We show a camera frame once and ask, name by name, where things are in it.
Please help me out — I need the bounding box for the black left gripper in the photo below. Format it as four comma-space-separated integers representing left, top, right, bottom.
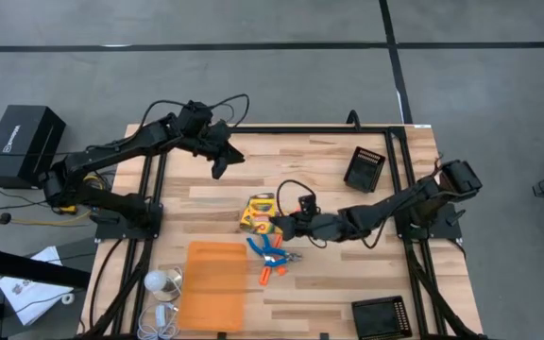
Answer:
189, 134, 247, 180

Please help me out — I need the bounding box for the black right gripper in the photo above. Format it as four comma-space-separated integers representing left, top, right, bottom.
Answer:
269, 212, 349, 243

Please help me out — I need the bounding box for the black mesh basket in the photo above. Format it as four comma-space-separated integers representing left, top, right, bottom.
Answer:
350, 296, 414, 340
343, 145, 387, 194

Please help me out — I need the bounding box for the orange translucent plastic bin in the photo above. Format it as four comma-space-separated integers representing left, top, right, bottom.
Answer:
177, 240, 248, 332

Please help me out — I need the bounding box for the white light bulb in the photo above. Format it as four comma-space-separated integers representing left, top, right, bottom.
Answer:
144, 269, 168, 293

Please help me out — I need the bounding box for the black cardboard box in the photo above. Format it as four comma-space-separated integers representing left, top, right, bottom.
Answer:
0, 104, 67, 190

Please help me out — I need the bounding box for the white paper sheet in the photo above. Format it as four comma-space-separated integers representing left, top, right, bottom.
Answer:
0, 245, 76, 327

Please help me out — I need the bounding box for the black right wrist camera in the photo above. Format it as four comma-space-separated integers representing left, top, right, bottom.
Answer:
297, 193, 319, 214

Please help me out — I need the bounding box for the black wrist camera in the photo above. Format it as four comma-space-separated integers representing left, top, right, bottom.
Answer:
297, 193, 319, 214
209, 120, 231, 142

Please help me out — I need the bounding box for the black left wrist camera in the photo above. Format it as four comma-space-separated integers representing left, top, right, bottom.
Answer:
209, 120, 231, 142

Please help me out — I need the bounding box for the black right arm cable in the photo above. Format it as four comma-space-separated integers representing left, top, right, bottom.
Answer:
275, 178, 387, 250

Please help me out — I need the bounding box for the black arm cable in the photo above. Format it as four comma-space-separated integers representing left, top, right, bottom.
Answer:
275, 178, 387, 250
138, 93, 251, 143

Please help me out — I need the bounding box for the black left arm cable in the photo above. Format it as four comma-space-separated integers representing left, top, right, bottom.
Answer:
138, 93, 251, 143

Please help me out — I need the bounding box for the black aluminium table frame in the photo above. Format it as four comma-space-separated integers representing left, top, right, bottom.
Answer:
80, 123, 490, 340

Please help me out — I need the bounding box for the black frame clamp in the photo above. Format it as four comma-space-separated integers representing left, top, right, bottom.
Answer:
346, 109, 363, 131

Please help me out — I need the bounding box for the white charger with cable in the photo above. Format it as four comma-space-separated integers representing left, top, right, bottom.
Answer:
136, 301, 181, 340

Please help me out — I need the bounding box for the yellow cable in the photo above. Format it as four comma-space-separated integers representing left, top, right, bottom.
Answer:
9, 205, 94, 228

